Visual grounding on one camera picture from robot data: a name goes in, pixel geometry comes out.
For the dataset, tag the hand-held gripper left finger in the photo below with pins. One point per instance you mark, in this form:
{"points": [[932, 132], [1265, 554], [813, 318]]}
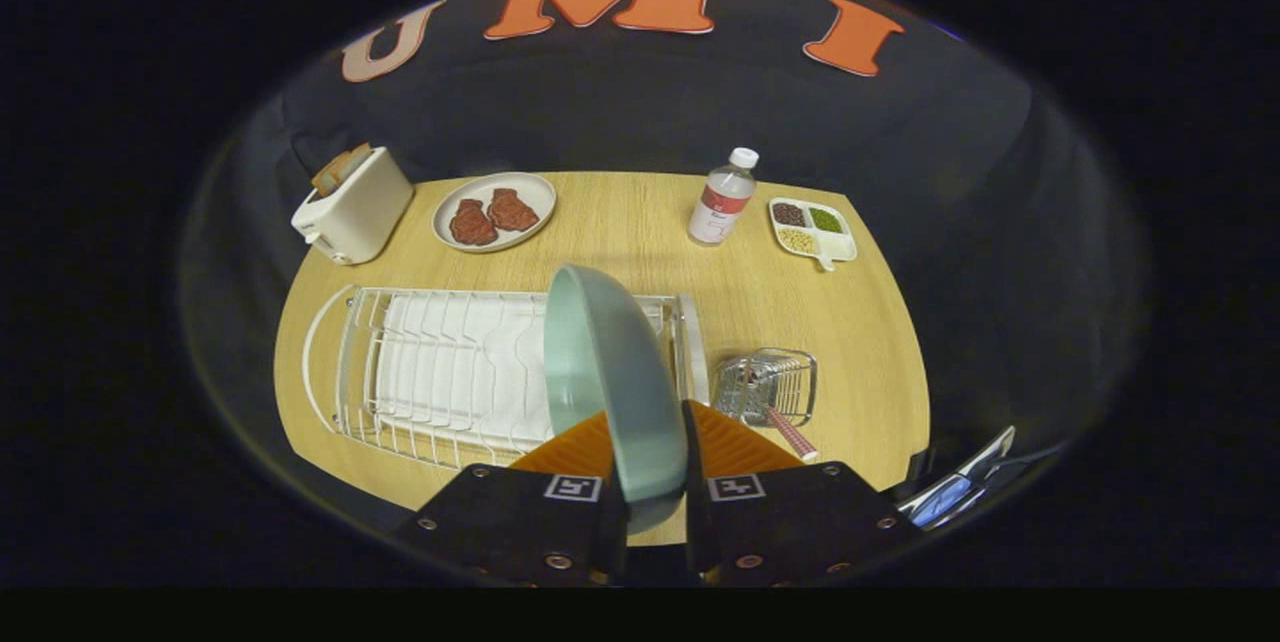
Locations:
{"points": [[500, 522]]}

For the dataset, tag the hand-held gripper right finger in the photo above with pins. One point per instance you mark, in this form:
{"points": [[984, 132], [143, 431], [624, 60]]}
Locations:
{"points": [[800, 522]]}

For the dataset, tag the pale green plate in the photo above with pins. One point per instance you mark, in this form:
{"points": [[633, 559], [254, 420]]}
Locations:
{"points": [[620, 372]]}

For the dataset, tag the beige plate with meat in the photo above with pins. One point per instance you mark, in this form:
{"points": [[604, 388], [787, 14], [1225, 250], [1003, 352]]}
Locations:
{"points": [[530, 192]]}

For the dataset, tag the white drainer mat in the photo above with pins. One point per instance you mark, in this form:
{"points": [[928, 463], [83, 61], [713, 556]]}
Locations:
{"points": [[470, 362]]}

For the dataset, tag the white divided tray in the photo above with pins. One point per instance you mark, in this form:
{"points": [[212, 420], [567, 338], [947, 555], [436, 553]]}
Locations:
{"points": [[838, 244]]}

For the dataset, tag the yellow beans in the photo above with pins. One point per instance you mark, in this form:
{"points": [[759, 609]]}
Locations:
{"points": [[796, 240]]}

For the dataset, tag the red meat piece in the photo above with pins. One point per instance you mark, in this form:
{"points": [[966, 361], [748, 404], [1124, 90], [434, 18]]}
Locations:
{"points": [[512, 210], [472, 223]]}

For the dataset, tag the green beans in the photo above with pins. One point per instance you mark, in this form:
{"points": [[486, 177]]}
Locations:
{"points": [[825, 219]]}

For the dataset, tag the dark brown beans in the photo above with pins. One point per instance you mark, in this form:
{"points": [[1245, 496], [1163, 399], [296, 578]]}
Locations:
{"points": [[788, 214]]}

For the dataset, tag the clear bottle red label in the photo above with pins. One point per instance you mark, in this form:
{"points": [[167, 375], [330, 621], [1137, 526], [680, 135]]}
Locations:
{"points": [[720, 207]]}

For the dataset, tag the cream toaster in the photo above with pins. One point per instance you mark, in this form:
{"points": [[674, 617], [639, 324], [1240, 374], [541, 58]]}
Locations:
{"points": [[360, 212]]}

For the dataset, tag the brown toast slice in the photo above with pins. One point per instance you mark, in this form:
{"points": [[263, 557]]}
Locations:
{"points": [[340, 170]]}

